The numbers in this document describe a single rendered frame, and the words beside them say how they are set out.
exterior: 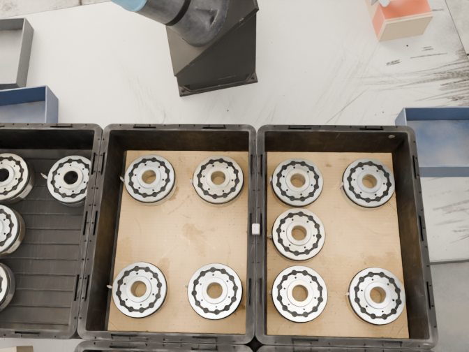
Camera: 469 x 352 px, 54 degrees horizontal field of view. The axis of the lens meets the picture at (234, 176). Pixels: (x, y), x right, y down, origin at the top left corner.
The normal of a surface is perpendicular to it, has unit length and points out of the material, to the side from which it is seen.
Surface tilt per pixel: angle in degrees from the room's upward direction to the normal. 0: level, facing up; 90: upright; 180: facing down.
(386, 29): 90
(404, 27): 90
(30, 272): 0
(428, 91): 0
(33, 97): 90
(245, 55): 90
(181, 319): 0
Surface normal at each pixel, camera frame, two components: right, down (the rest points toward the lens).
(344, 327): -0.04, -0.33
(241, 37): 0.19, 0.92
